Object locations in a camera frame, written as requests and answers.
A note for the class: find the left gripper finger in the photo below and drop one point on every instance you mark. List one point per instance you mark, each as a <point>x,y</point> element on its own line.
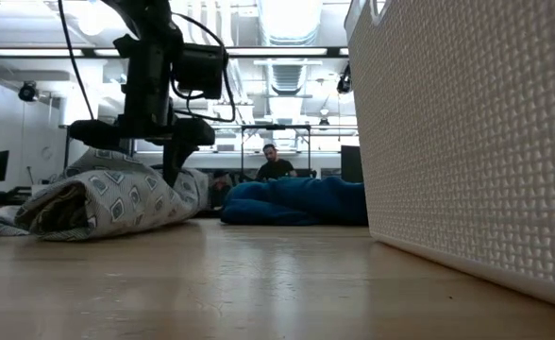
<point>176,163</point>

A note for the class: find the grey patterned hospital gown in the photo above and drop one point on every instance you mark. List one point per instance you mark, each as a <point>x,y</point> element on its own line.
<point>126,198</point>

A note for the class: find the dark blue scrub garment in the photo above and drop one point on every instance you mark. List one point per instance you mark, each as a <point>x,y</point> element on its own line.
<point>296,200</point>

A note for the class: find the white plastic bin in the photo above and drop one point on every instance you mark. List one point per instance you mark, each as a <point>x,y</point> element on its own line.
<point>471,141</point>

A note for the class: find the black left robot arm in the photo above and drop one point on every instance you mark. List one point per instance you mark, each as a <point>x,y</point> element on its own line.
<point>150,16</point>

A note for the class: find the person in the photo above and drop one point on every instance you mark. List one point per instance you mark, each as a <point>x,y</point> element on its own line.
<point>275,167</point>

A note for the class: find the overhead crossbar with light strip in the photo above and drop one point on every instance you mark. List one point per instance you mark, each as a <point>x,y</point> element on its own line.
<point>46,52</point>

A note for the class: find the black ceiling spotlight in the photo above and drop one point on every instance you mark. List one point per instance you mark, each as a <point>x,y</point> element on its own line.
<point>27,91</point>

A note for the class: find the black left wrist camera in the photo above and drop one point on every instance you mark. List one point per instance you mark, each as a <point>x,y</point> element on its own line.
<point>199,71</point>

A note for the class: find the silver ceiling air duct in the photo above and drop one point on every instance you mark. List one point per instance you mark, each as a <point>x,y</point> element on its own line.
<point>289,19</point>

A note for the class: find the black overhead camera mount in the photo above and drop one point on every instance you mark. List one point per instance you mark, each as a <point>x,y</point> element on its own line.
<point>344,82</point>

